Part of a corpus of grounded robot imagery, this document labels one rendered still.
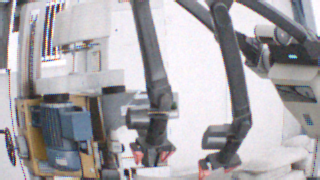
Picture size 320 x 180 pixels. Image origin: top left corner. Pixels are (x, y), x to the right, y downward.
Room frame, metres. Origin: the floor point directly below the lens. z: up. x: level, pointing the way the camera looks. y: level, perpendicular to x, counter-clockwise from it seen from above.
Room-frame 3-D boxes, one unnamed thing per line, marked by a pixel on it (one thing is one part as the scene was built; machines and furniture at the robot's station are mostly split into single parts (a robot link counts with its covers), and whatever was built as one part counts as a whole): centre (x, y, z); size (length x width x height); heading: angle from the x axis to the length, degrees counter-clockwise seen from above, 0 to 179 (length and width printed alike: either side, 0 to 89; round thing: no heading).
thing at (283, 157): (5.30, -1.01, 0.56); 0.66 x 0.42 x 0.15; 118
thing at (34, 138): (2.58, 0.44, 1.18); 0.34 x 0.25 x 0.31; 118
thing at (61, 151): (2.35, 0.36, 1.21); 0.15 x 0.15 x 0.25
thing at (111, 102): (2.76, 0.16, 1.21); 0.30 x 0.25 x 0.30; 28
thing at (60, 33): (2.66, 0.35, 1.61); 0.15 x 0.14 x 0.17; 28
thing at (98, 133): (2.66, 0.27, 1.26); 0.22 x 0.05 x 0.16; 28
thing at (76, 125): (2.29, 0.27, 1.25); 0.10 x 0.08 x 0.12; 143
